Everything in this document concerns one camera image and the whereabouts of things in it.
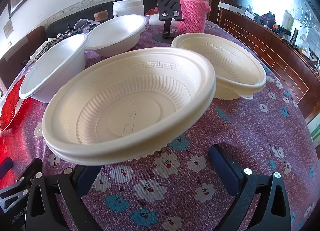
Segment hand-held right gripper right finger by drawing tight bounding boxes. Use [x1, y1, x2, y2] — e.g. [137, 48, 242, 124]
[209, 144, 292, 231]

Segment cream ribbed plastic bowl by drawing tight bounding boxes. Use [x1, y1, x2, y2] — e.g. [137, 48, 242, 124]
[171, 33, 267, 101]
[41, 47, 217, 166]

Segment white flat box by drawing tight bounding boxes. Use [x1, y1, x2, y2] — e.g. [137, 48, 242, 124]
[218, 2, 248, 13]

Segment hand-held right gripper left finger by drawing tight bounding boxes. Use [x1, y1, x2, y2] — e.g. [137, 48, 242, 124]
[24, 164, 104, 231]

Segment brown armchair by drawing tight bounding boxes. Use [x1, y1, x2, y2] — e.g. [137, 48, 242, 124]
[0, 26, 47, 90]

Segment purple floral tablecloth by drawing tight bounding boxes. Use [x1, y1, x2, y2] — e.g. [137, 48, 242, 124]
[0, 15, 320, 231]

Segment small wall plaque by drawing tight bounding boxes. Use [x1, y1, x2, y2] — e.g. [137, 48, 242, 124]
[3, 20, 13, 38]

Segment black flashlight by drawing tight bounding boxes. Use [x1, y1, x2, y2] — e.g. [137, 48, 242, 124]
[291, 28, 300, 45]

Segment black phone stand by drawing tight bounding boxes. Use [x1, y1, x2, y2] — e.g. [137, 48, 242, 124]
[152, 0, 182, 43]

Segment wooden cabinet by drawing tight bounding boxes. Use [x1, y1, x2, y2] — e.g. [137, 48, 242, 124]
[217, 2, 320, 133]

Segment white paper roll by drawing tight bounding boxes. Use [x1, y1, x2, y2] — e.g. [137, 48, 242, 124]
[148, 16, 165, 26]

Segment black sofa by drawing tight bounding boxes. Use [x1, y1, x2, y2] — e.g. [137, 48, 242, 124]
[46, 0, 181, 40]

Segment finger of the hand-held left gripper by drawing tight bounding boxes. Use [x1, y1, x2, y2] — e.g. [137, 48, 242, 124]
[0, 157, 12, 179]
[0, 158, 43, 196]

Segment wire rack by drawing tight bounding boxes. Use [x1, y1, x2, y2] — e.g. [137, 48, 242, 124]
[292, 3, 318, 30]

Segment white foam bowl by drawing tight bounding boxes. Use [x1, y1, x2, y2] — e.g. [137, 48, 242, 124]
[19, 34, 88, 103]
[84, 15, 147, 58]

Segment bottle with pink knit sleeve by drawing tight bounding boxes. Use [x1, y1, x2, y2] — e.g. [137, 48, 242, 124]
[177, 0, 211, 34]

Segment white plastic bottle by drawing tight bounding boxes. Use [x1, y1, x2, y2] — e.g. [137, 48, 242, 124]
[282, 10, 294, 28]

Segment large red glass plate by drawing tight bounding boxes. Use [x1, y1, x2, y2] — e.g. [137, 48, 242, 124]
[0, 75, 33, 132]

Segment leopard print cloth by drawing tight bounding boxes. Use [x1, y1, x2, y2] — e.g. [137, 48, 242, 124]
[32, 32, 75, 58]

